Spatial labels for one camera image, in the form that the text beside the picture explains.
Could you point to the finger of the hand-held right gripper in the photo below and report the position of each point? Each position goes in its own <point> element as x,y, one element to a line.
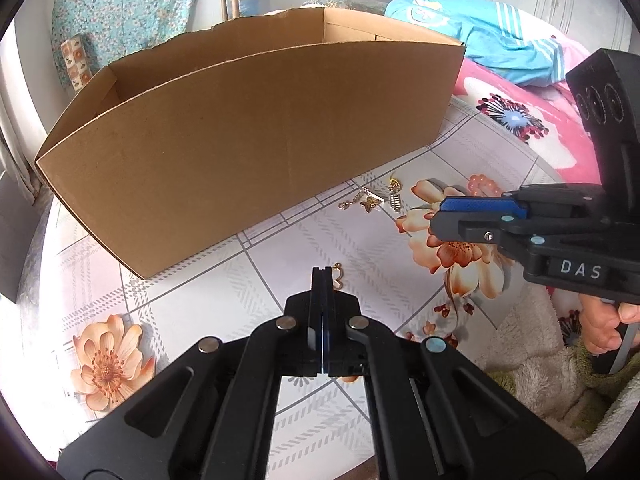
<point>480,206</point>
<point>465,227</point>

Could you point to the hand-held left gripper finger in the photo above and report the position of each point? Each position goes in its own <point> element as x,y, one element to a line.
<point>316,305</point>
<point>329,310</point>

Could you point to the small gold earring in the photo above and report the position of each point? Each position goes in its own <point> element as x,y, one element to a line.
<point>338,277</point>

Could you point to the brown cardboard box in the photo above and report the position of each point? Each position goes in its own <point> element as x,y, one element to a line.
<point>225,170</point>

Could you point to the person's right hand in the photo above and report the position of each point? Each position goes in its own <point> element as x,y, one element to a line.
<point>600,327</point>

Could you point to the floral tablecloth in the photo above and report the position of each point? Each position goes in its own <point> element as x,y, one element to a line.
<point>350,245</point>

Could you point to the pink floral blanket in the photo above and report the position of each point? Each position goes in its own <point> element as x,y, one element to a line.
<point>550,125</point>

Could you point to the white fluffy cloth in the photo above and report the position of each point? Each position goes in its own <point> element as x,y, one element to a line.
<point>530,360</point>

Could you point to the turquoise garment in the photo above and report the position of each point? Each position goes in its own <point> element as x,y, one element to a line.
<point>475,35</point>

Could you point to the dark grey panel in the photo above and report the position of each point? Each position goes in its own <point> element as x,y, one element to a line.
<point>20,260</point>

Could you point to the orange patterned box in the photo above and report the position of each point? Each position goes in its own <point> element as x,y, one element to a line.
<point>75,62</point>

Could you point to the grey curtain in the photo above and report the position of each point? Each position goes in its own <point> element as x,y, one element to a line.
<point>15,135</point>

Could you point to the teal floral cloth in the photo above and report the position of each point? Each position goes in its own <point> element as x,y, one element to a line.
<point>125,10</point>

